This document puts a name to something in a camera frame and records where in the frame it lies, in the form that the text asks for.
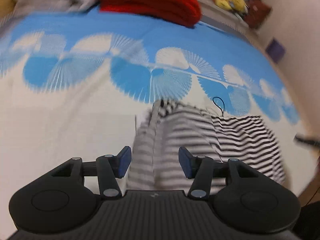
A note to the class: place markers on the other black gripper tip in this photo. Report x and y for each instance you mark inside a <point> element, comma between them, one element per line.
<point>307,141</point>

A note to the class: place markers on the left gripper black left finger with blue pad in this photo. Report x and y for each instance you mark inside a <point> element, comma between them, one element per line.
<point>69,195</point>

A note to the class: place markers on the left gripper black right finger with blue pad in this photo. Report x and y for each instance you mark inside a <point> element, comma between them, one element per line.
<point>239,195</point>

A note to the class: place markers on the striped black white sweater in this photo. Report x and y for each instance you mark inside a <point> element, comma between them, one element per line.
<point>171,124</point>

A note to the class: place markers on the purple box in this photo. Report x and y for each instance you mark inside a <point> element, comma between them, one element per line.
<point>275,50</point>

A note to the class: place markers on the blue white patterned bedsheet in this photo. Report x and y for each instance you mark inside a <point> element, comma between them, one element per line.
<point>79,84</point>

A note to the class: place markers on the yellow plush toys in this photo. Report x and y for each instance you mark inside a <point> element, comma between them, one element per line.
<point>231,5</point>

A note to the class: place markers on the red folded blanket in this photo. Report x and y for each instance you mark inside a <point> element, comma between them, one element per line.
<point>182,12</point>

